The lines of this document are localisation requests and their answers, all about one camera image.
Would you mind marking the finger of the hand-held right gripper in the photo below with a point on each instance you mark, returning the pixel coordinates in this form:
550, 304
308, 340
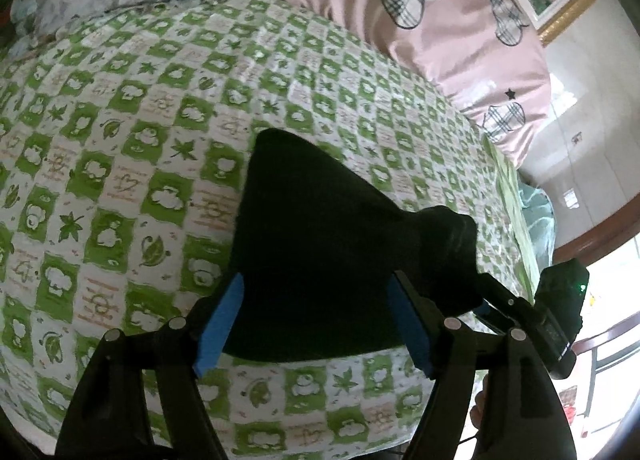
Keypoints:
510, 301
484, 316

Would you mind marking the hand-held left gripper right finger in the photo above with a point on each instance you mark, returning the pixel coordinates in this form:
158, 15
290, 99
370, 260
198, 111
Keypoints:
411, 327

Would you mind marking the black pants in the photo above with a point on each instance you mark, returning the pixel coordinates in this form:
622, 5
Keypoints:
325, 240

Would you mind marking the person's right hand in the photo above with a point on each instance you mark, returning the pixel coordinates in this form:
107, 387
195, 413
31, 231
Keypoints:
481, 402

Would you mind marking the green striped cloth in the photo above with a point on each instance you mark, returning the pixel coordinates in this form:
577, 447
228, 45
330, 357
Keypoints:
512, 205

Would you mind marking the green patterned bed sheet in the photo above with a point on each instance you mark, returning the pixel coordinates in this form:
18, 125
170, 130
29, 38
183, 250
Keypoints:
125, 165

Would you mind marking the wooden chair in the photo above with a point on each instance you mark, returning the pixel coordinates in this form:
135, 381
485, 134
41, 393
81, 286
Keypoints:
616, 329

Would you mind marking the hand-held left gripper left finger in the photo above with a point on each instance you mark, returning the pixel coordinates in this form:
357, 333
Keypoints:
220, 327

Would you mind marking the wooden bed frame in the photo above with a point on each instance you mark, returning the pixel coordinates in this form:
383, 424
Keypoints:
600, 241

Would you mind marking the pink pillow with plaid hearts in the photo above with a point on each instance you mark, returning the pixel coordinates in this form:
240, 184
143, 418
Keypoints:
450, 40

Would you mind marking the teal cloth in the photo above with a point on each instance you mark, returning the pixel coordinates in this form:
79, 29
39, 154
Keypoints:
540, 220

